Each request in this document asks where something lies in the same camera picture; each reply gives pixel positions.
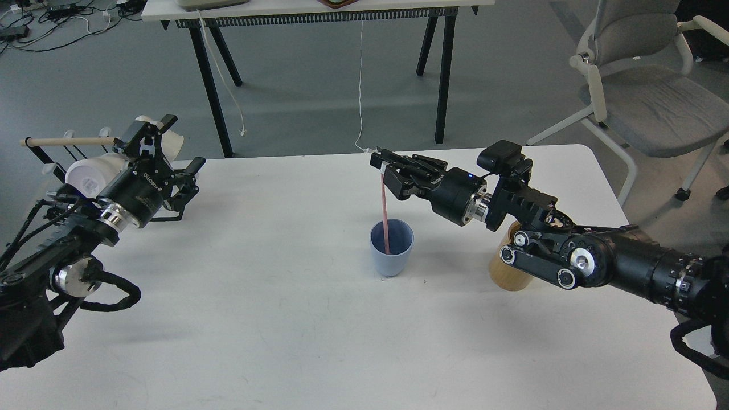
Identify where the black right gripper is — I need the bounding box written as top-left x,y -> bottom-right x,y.
370,149 -> 489,226

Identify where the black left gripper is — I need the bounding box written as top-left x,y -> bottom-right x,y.
97,114 -> 206,230

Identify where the blue plastic cup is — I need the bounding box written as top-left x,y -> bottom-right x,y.
369,219 -> 415,277

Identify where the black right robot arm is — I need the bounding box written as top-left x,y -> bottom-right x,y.
370,140 -> 728,379

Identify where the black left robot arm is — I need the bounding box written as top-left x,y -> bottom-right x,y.
1,114 -> 205,370

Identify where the cream cup on rack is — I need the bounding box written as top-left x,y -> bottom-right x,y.
135,115 -> 185,162

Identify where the white cup on rack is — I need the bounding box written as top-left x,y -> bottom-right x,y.
64,153 -> 128,198

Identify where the bamboo cylinder holder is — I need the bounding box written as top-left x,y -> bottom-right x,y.
489,222 -> 534,292

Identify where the background white desk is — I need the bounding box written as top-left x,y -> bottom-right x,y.
141,0 -> 495,159

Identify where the grey office chair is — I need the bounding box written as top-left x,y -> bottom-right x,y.
527,1 -> 727,204

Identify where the white rope cable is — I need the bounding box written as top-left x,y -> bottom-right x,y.
196,10 -> 247,137

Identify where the white hanging cable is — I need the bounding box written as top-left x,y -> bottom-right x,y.
354,20 -> 379,154

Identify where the black wire cup rack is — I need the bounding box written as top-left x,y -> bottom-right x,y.
20,127 -> 115,182

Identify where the floor cable bundle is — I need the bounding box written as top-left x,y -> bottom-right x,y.
0,0 -> 146,55

